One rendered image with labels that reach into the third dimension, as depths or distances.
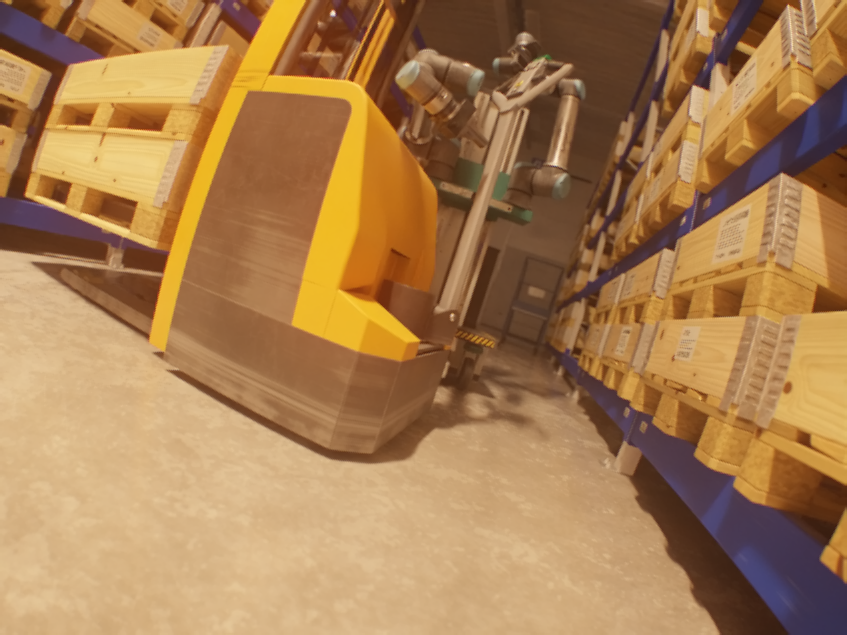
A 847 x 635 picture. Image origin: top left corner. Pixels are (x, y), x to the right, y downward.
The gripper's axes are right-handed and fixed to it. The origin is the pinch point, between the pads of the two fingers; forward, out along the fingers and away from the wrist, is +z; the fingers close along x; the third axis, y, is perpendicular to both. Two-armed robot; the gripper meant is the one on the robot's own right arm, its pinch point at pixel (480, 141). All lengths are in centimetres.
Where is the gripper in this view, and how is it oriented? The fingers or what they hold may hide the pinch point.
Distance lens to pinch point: 143.6
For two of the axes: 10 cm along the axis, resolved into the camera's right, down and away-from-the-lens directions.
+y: 4.5, 2.0, -8.7
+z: 7.2, 5.0, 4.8
